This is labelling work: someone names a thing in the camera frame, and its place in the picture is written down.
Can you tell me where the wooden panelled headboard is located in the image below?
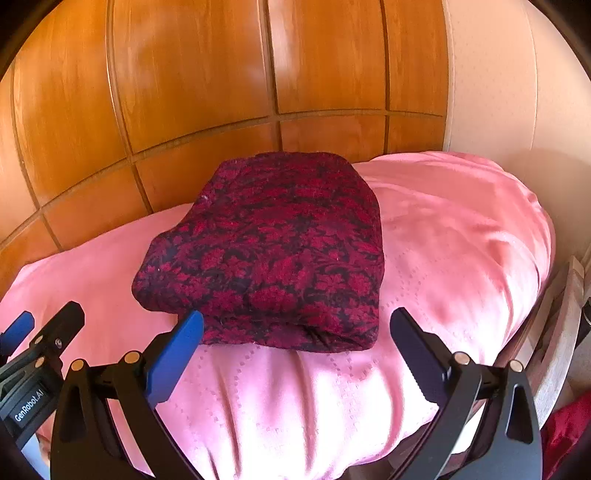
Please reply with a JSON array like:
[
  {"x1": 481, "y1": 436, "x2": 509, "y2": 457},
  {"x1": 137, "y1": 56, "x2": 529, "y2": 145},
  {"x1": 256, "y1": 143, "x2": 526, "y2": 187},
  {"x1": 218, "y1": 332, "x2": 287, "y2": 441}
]
[{"x1": 1, "y1": 1, "x2": 449, "y2": 288}]

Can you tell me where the pink bed sheet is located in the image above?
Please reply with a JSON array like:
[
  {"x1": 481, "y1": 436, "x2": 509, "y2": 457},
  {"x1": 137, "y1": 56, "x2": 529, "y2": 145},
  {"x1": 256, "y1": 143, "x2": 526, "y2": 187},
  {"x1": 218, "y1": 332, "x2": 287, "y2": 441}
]
[{"x1": 0, "y1": 150, "x2": 557, "y2": 480}]

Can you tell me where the maroon floral patterned garment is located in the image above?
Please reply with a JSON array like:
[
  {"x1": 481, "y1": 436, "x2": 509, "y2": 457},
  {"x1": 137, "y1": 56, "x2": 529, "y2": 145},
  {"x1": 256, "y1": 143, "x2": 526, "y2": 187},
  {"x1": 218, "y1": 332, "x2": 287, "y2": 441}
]
[{"x1": 131, "y1": 152, "x2": 385, "y2": 353}]

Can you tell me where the red cloth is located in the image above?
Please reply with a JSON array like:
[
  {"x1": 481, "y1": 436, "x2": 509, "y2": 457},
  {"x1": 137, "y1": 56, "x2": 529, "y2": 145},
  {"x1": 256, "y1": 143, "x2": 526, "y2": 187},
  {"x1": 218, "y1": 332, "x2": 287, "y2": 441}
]
[{"x1": 541, "y1": 391, "x2": 591, "y2": 480}]

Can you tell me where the white wooden chair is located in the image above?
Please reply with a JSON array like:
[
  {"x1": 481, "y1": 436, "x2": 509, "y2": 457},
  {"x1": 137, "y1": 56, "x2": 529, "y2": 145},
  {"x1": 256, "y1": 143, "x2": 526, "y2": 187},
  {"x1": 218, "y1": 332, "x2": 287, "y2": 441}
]
[{"x1": 522, "y1": 256, "x2": 587, "y2": 425}]

